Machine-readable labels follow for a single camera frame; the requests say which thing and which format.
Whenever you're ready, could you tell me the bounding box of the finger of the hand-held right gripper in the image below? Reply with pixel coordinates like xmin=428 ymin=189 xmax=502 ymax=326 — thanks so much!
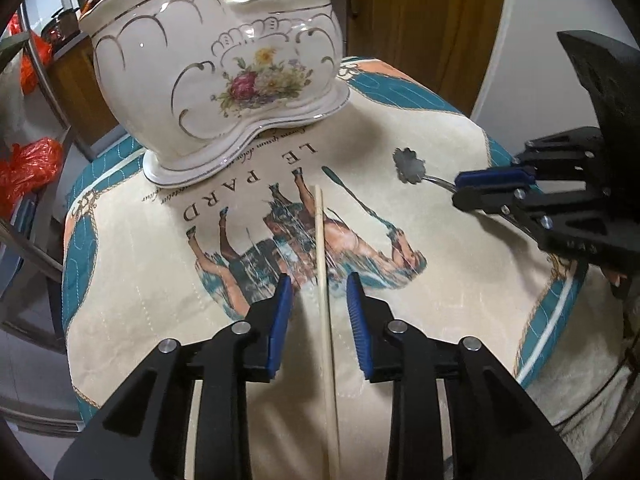
xmin=451 ymin=187 xmax=637 ymax=274
xmin=455 ymin=127 xmax=609 ymax=197

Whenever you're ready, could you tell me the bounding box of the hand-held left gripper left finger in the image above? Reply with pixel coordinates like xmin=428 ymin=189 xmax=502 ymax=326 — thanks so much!
xmin=52 ymin=272 xmax=294 ymax=480

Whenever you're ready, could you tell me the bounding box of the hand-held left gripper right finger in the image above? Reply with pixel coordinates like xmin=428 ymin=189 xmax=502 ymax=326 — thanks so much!
xmin=346 ymin=272 xmax=583 ymax=480

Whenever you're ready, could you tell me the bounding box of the long wooden chopstick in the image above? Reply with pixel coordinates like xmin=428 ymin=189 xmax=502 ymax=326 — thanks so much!
xmin=312 ymin=184 xmax=343 ymax=480

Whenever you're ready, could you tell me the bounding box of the metal spoon with flower end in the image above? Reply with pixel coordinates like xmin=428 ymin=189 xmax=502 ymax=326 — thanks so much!
xmin=392 ymin=146 xmax=533 ymax=235

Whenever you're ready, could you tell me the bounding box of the white floral ceramic utensil holder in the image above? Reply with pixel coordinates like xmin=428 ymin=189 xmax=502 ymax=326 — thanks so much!
xmin=79 ymin=0 xmax=352 ymax=187

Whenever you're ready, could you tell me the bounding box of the person's right hand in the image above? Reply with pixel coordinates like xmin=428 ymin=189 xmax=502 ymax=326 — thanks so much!
xmin=602 ymin=267 xmax=636 ymax=302

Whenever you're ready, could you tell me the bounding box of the printed horse tablecloth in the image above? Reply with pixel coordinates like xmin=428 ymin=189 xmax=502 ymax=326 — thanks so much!
xmin=60 ymin=55 xmax=588 ymax=480

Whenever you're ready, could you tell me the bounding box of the beige fleece blanket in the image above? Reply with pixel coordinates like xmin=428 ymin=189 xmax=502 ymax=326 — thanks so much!
xmin=520 ymin=265 xmax=640 ymax=442

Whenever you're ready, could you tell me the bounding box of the large red plastic bag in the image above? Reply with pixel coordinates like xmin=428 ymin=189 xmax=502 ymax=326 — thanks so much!
xmin=0 ymin=137 xmax=64 ymax=222

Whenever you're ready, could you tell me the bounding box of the metal shelf rack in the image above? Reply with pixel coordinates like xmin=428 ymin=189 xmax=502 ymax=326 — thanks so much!
xmin=0 ymin=0 xmax=127 ymax=352

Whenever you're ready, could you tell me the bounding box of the hanging red plastic bag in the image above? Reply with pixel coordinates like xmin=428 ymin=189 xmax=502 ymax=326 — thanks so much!
xmin=10 ymin=12 xmax=54 ymax=94

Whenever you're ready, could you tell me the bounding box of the dark red pressure cooker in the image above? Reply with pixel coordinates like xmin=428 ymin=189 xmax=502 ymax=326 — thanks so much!
xmin=42 ymin=7 xmax=82 ymax=42

